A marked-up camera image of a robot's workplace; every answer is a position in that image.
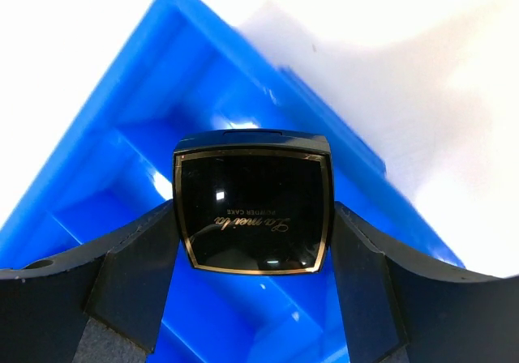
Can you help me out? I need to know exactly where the black square powder compact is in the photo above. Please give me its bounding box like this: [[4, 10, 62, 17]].
[[173, 129, 334, 275]]

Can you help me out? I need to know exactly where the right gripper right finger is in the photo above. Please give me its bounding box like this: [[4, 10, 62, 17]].
[[331, 203, 518, 362]]

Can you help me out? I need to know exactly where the blue plastic divided bin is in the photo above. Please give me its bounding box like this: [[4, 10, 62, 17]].
[[1, 0, 461, 362]]

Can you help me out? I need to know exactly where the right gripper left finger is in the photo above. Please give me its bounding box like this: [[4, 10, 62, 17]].
[[1, 201, 178, 362]]

